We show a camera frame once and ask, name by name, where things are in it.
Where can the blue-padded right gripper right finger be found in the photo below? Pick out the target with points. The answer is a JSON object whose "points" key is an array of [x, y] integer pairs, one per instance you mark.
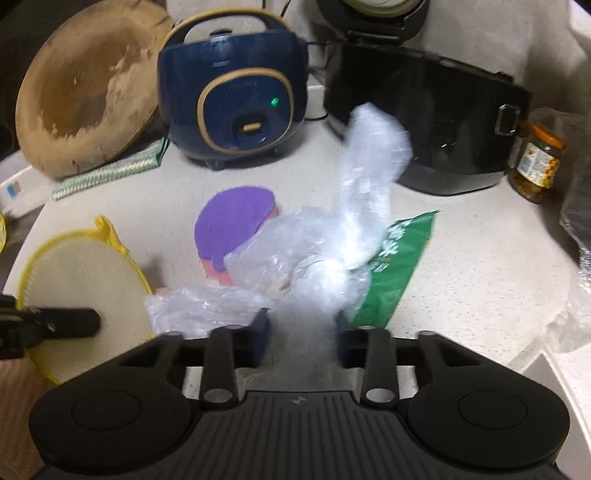
{"points": [[371, 349]]}

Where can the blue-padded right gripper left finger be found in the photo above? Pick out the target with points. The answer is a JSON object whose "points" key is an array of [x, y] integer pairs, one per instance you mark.
{"points": [[230, 348]]}

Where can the green snack bag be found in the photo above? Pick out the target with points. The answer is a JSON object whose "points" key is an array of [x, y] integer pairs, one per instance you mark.
{"points": [[391, 269]]}

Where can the clear plastic bag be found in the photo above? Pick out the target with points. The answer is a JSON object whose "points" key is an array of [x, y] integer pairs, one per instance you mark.
{"points": [[304, 267]]}

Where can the pink striped cloth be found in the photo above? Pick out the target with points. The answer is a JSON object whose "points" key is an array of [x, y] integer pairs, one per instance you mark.
{"points": [[22, 384]]}

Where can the yellow-rimmed round scrubber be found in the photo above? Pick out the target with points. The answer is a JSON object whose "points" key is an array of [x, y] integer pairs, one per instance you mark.
{"points": [[86, 269]]}

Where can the pink purple sponge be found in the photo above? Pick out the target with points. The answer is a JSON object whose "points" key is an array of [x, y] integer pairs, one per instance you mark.
{"points": [[227, 221]]}

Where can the green white striped cloth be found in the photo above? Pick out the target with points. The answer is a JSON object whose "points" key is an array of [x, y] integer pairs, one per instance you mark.
{"points": [[144, 160]]}

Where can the round wooden cutting board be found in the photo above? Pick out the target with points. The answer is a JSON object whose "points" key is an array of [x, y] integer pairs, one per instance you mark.
{"points": [[91, 89]]}

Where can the black rice cooker open lid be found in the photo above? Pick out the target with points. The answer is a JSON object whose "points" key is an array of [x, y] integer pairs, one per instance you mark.
{"points": [[462, 120]]}

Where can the glass jar orange lid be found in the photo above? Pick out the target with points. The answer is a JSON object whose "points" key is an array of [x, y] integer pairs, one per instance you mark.
{"points": [[534, 173]]}

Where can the navy blue rice cooker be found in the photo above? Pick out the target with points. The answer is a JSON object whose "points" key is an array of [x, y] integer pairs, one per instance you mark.
{"points": [[231, 96]]}

